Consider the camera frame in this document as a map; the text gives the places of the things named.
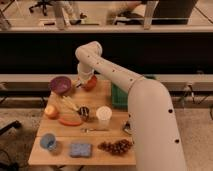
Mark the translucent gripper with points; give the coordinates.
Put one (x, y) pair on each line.
(84, 74)

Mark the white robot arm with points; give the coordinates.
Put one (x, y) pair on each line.
(157, 142)

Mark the red bowl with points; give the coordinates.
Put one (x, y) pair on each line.
(90, 84)

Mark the purple bowl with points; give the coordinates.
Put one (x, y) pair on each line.
(60, 84)

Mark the banana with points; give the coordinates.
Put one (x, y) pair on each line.
(69, 103)

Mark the small metal cup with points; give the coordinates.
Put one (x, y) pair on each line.
(84, 113)

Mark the green plastic tray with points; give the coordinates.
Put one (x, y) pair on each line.
(119, 98)

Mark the white plastic cup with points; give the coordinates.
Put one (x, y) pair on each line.
(104, 114)

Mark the apple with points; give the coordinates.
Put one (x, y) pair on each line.
(51, 112)

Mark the carrot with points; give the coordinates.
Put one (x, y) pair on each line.
(69, 123)

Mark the wooden table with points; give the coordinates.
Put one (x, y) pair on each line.
(65, 135)

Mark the metal spoon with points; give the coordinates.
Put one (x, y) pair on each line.
(86, 130)

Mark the black dustpan brush tool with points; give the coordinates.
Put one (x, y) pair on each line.
(126, 128)

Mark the blue sponge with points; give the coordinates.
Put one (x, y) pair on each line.
(80, 150)

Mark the blue cup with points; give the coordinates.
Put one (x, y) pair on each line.
(48, 142)

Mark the bunch of red grapes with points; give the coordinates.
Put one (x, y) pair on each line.
(118, 148)

